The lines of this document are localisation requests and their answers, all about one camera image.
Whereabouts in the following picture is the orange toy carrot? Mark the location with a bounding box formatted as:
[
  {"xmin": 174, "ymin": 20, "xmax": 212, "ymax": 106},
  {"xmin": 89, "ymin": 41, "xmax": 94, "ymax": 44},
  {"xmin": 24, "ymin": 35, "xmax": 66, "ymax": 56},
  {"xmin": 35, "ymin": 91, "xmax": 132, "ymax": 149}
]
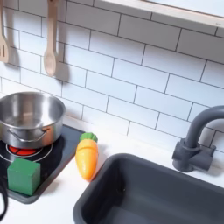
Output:
[{"xmin": 74, "ymin": 132, "xmax": 100, "ymax": 182}]

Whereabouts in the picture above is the steel pot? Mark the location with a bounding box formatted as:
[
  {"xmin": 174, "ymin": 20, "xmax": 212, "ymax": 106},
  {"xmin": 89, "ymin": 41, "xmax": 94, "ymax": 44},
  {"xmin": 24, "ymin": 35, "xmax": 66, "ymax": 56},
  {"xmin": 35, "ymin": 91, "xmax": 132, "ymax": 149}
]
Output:
[{"xmin": 0, "ymin": 91, "xmax": 67, "ymax": 150}]

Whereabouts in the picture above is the green toy block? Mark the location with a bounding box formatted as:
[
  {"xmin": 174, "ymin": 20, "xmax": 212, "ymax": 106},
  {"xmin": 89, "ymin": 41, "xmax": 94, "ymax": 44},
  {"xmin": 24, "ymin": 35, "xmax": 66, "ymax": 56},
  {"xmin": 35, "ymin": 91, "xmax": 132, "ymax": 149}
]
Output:
[{"xmin": 6, "ymin": 157, "xmax": 42, "ymax": 197}]

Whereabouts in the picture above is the black stove top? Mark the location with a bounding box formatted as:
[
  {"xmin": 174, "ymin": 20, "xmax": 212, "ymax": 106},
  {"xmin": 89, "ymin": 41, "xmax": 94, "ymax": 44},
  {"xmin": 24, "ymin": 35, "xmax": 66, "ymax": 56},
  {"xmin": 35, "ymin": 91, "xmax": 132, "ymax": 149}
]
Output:
[{"xmin": 0, "ymin": 124, "xmax": 86, "ymax": 205}]

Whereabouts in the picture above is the dark grey sink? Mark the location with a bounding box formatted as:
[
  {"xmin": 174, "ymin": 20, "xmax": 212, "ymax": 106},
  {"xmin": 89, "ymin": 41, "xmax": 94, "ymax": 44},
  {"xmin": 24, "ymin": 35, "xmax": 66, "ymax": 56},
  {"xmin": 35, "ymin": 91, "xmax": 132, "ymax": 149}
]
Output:
[{"xmin": 73, "ymin": 152, "xmax": 224, "ymax": 224}]

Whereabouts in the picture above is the wooden spoon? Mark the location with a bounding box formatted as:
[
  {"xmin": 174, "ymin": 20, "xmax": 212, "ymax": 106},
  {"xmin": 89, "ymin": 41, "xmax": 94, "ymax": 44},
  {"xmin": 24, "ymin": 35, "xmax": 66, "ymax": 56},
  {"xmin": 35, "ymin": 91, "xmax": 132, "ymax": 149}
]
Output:
[{"xmin": 43, "ymin": 0, "xmax": 60, "ymax": 77}]

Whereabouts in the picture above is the dark grey tap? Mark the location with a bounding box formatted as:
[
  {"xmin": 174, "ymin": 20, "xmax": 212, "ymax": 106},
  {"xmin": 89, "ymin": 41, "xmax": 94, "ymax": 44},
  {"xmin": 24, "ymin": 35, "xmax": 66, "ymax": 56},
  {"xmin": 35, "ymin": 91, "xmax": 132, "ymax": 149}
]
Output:
[{"xmin": 171, "ymin": 105, "xmax": 224, "ymax": 173}]

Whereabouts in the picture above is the pale wooden shelf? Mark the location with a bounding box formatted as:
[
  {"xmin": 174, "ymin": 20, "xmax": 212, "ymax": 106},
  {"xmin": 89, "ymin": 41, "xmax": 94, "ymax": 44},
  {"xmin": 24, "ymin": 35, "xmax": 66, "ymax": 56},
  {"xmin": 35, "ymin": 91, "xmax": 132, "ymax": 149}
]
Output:
[{"xmin": 98, "ymin": 0, "xmax": 224, "ymax": 29}]

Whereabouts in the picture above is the wooden slotted spatula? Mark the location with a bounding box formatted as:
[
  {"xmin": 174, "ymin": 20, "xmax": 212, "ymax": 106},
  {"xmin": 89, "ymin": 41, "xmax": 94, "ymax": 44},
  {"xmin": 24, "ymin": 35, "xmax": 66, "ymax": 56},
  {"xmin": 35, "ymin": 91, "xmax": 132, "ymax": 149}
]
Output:
[{"xmin": 0, "ymin": 0, "xmax": 11, "ymax": 64}]

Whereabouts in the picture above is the thin black cable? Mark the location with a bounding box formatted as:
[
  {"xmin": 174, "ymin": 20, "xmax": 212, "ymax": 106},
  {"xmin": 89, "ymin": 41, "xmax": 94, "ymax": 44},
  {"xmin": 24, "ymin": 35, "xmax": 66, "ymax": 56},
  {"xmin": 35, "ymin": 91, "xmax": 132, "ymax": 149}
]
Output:
[{"xmin": 0, "ymin": 174, "xmax": 10, "ymax": 221}]

